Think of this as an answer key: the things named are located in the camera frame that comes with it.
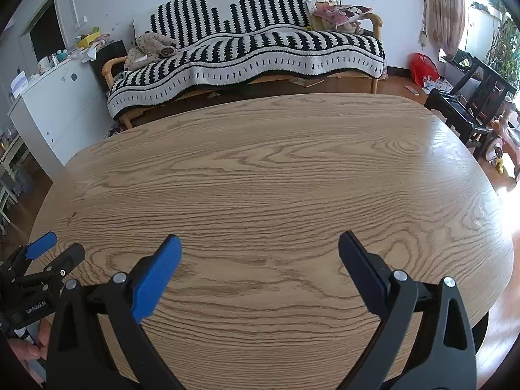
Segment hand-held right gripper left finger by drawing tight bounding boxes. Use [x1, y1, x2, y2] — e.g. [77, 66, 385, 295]
[45, 233, 185, 390]

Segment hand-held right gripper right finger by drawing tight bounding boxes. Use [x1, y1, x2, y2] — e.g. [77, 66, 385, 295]
[338, 231, 477, 390]

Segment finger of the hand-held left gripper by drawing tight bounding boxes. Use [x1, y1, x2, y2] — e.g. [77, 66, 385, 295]
[6, 231, 58, 269]
[22, 243, 86, 290]

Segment person's left hand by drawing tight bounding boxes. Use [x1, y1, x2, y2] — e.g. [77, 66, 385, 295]
[8, 319, 52, 383]

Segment white side table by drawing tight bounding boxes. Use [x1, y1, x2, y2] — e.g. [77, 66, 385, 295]
[0, 130, 32, 232]

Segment white cabinet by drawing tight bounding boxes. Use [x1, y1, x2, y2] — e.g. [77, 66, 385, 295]
[8, 46, 118, 166]

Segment white paper box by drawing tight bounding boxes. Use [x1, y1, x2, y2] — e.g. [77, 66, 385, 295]
[9, 71, 29, 98]

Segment pink toy scooter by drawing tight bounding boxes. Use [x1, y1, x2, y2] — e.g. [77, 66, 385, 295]
[483, 110, 520, 182]

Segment red plastic bag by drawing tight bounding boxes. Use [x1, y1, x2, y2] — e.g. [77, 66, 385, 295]
[408, 52, 440, 87]

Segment beige patterned garment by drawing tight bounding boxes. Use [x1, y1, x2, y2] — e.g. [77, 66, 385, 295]
[124, 32, 178, 72]

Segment black wooden chair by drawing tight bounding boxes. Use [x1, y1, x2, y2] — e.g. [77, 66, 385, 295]
[451, 49, 517, 131]

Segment hanging brush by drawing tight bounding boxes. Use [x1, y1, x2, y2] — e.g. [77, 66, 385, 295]
[418, 0, 430, 48]

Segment black and white striped blanket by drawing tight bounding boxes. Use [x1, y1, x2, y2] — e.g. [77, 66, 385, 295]
[106, 0, 386, 119]

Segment pink printed cushion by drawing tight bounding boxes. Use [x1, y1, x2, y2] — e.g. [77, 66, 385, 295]
[311, 2, 374, 29]

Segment green plants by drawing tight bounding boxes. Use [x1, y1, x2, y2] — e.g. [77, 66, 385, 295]
[485, 0, 520, 86]

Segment patterned curtain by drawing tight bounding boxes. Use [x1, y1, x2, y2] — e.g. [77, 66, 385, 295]
[428, 0, 466, 61]

